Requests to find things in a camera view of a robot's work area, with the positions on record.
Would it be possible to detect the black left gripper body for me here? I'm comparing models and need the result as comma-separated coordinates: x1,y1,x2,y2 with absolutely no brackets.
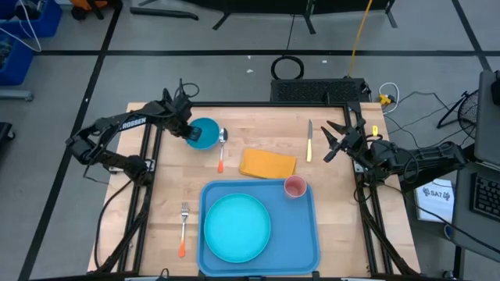
166,95,196,138

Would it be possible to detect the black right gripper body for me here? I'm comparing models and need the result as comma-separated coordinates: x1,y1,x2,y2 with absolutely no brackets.
323,123,375,164

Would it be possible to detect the blue round bowl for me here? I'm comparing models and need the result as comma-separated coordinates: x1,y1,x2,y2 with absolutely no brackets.
186,116,222,151

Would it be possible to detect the metal knife yellow handle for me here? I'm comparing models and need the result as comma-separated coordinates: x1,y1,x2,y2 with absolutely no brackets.
305,119,314,163

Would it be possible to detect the metal spoon orange handle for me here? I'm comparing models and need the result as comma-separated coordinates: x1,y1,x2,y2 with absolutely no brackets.
217,127,229,174

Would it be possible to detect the pink plastic cup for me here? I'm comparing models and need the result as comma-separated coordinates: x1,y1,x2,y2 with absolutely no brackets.
283,174,308,200

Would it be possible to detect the orange cloth napkin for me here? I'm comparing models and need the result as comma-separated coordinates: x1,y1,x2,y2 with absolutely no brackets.
238,147,298,180

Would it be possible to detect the metal fork orange handle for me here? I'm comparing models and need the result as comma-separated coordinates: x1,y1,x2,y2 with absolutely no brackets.
178,201,191,259

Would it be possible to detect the teal round plate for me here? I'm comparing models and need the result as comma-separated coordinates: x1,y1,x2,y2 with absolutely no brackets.
203,193,272,264

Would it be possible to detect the blue plastic tray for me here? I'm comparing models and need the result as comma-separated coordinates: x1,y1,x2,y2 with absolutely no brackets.
197,178,321,277

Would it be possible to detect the black perforated metal box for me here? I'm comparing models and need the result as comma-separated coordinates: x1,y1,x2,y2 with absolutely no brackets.
270,77,371,105

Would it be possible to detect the white printed paper sheet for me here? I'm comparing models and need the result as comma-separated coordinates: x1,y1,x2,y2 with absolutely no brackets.
413,178,456,224

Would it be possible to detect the black floor bar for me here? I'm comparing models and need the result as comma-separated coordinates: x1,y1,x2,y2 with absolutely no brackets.
130,6,199,21

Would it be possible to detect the black folding divider screen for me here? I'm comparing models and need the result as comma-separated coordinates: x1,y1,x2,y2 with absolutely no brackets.
134,0,399,35

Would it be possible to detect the grey open laptop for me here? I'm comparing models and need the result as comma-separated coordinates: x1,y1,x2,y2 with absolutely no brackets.
452,69,500,262

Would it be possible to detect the orange and black floor device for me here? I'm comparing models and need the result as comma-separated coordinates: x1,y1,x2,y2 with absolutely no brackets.
69,0,123,21

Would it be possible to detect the blue storage bin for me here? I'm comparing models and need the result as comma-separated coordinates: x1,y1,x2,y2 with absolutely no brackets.
0,34,34,87
0,0,63,40

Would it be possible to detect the grey metal bar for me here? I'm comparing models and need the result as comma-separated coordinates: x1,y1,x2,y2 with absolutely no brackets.
0,89,34,102

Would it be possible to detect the black chair part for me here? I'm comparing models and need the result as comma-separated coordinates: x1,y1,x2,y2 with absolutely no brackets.
0,121,16,157

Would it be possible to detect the white looped floor cable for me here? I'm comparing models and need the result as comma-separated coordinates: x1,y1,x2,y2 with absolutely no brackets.
377,81,401,115

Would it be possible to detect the black aluminium table frame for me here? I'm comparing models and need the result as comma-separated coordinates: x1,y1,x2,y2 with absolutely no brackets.
93,88,421,276

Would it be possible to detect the coiled black cable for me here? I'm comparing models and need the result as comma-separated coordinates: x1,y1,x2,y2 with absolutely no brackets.
270,55,305,81

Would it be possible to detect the yellow hanging cable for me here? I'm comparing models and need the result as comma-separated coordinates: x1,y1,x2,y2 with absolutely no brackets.
346,0,374,79

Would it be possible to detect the black wire mesh fan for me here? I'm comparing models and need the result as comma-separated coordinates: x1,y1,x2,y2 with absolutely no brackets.
436,88,480,141

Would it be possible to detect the black left base cable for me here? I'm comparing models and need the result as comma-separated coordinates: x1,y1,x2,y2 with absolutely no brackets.
93,179,134,270

